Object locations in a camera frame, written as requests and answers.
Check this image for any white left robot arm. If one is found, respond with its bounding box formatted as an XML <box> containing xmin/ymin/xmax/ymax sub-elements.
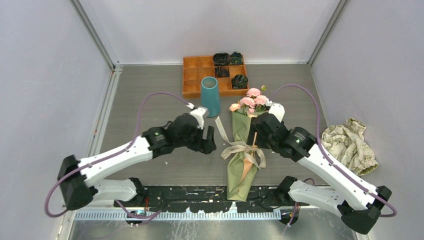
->
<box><xmin>57</xmin><ymin>113</ymin><xmax>217</xmax><ymax>211</ymax></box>

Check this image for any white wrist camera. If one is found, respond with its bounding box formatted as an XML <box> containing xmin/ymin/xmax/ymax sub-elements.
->
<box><xmin>265</xmin><ymin>100</ymin><xmax>286</xmax><ymax>123</ymax></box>
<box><xmin>186</xmin><ymin>102</ymin><xmax>209</xmax><ymax>130</ymax></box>

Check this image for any dark rolled cloth front right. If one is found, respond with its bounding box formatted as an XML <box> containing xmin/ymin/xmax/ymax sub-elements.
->
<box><xmin>231</xmin><ymin>74</ymin><xmax>249</xmax><ymax>90</ymax></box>

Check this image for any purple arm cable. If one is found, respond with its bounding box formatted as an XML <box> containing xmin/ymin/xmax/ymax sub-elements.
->
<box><xmin>269</xmin><ymin>83</ymin><xmax>398</xmax><ymax>229</ymax></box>
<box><xmin>44</xmin><ymin>91</ymin><xmax>196</xmax><ymax>227</ymax></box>

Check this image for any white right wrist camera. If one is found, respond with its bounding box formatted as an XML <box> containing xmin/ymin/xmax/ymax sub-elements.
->
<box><xmin>265</xmin><ymin>100</ymin><xmax>286</xmax><ymax>123</ymax></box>

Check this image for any orange wooden compartment tray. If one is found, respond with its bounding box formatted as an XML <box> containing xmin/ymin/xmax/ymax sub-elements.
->
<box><xmin>182</xmin><ymin>55</ymin><xmax>250</xmax><ymax>99</ymax></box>

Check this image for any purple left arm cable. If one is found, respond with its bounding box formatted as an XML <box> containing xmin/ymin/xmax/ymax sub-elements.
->
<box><xmin>44</xmin><ymin>91</ymin><xmax>196</xmax><ymax>227</ymax></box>

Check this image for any teal cylindrical vase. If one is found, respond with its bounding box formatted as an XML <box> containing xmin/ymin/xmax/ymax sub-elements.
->
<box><xmin>200</xmin><ymin>76</ymin><xmax>221</xmax><ymax>118</ymax></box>

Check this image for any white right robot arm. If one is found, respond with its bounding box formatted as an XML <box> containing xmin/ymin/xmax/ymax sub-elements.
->
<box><xmin>250</xmin><ymin>112</ymin><xmax>392</xmax><ymax>235</ymax></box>

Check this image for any dark rolled cloth back left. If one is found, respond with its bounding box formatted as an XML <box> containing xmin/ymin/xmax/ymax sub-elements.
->
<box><xmin>212</xmin><ymin>52</ymin><xmax>231</xmax><ymax>67</ymax></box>

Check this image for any aluminium frame rail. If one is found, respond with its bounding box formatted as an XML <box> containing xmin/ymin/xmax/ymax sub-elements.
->
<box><xmin>74</xmin><ymin>208</ymin><xmax>281</xmax><ymax>221</ymax></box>

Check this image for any cream green printed cloth bag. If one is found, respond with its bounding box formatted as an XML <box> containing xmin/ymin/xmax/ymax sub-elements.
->
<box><xmin>321</xmin><ymin>117</ymin><xmax>379</xmax><ymax>176</ymax></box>

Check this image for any green and peach wrapping paper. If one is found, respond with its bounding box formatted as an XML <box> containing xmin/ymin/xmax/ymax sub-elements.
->
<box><xmin>227</xmin><ymin>113</ymin><xmax>263</xmax><ymax>202</ymax></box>

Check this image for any dark rolled cloth middle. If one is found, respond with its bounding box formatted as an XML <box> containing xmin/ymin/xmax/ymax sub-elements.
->
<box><xmin>214</xmin><ymin>66</ymin><xmax>230</xmax><ymax>78</ymax></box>

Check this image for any dark rolled cloth back right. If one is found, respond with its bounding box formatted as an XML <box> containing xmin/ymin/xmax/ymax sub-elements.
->
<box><xmin>229</xmin><ymin>51</ymin><xmax>244</xmax><ymax>66</ymax></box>

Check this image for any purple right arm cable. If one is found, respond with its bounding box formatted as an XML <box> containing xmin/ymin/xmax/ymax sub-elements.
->
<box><xmin>269</xmin><ymin>83</ymin><xmax>398</xmax><ymax>229</ymax></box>

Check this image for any dark rolled cloth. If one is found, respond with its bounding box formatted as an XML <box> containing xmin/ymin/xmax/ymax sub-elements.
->
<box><xmin>214</xmin><ymin>66</ymin><xmax>230</xmax><ymax>78</ymax></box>
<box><xmin>212</xmin><ymin>52</ymin><xmax>231</xmax><ymax>67</ymax></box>
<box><xmin>231</xmin><ymin>74</ymin><xmax>249</xmax><ymax>90</ymax></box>
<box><xmin>229</xmin><ymin>51</ymin><xmax>244</xmax><ymax>66</ymax></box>

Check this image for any pink flower bunch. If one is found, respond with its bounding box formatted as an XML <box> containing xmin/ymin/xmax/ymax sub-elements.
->
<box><xmin>228</xmin><ymin>85</ymin><xmax>272</xmax><ymax>117</ymax></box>

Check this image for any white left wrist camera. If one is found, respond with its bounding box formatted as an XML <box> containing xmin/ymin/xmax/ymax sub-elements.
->
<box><xmin>186</xmin><ymin>102</ymin><xmax>209</xmax><ymax>130</ymax></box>

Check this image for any cream printed ribbon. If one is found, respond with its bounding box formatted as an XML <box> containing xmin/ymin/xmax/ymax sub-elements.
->
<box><xmin>215</xmin><ymin>116</ymin><xmax>267</xmax><ymax>169</ymax></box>

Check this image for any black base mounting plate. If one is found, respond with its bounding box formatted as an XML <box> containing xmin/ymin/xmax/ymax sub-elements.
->
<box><xmin>112</xmin><ymin>185</ymin><xmax>294</xmax><ymax>214</ymax></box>

